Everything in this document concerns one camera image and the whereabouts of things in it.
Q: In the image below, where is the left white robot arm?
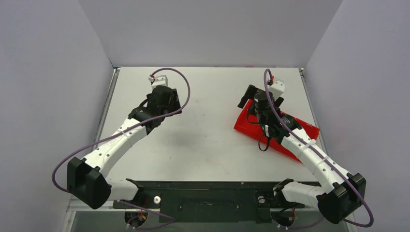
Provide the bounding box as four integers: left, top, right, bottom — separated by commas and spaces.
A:
67, 86, 180, 209

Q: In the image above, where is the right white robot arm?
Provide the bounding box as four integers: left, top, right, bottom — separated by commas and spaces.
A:
234, 85, 366, 224

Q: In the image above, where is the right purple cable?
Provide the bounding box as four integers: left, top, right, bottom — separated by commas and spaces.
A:
264, 69, 374, 228

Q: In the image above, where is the purple cable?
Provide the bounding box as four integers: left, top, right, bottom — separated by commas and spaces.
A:
264, 69, 374, 228
52, 67, 191, 193

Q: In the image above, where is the black looped cable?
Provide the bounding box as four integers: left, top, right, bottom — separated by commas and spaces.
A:
247, 112, 271, 152

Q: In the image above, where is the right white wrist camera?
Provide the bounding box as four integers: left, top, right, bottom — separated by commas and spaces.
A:
268, 78, 285, 99

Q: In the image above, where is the aluminium frame rail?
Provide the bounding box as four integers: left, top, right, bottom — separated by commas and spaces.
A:
60, 69, 121, 232

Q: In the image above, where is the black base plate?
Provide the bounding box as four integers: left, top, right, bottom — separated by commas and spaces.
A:
113, 178, 321, 224

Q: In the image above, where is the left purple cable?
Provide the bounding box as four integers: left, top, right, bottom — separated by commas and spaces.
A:
52, 67, 191, 193

